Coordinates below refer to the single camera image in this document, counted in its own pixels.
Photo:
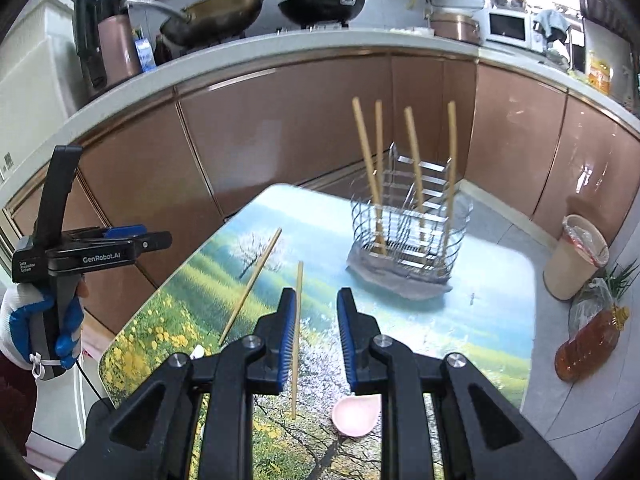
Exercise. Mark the bronze wok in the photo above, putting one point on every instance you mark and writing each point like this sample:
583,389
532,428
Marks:
220,15

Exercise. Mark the flower print table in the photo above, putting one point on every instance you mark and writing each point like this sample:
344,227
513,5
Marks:
490,320

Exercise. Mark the blue grey cloth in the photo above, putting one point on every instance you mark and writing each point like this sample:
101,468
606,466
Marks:
550,22

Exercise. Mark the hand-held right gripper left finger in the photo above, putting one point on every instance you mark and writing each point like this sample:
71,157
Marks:
287,340

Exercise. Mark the green onions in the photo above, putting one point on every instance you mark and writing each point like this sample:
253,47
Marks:
622,280

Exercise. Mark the blue packet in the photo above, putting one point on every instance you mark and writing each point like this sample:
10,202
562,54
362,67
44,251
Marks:
143,54

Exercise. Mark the person's left forearm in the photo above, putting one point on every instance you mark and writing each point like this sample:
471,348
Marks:
15,400

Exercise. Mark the brown base cabinets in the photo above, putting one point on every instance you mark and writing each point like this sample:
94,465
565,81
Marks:
280,110

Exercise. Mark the brown rice cooker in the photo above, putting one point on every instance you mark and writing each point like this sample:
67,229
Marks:
455,27

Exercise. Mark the pink and black thermos jug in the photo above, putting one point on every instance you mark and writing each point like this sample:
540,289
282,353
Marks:
117,50

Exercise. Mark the beige trash bin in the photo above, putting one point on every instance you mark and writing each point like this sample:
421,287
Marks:
570,270

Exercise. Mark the pink ceramic spoon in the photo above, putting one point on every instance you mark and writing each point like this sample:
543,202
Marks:
352,415

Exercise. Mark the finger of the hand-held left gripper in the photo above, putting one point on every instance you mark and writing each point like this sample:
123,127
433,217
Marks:
125,232
155,243

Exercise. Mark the white kitchen countertop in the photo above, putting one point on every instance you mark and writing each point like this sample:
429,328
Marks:
300,42

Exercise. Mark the white microwave oven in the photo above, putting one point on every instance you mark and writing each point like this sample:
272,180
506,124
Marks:
507,27

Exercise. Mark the yellow packet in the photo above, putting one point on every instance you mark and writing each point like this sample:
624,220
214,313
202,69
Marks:
600,75

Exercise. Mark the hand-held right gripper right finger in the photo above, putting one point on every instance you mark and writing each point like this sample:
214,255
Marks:
345,340

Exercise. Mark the cooking oil bottle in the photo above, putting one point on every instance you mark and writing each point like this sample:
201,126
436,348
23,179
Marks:
587,347

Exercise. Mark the person's left hand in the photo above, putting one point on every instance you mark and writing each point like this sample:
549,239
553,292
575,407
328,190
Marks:
15,320

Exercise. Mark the clear plastic bag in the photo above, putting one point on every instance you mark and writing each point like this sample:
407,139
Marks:
587,300

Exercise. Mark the white ceramic spoon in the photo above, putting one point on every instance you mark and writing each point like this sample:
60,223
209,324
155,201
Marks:
197,351

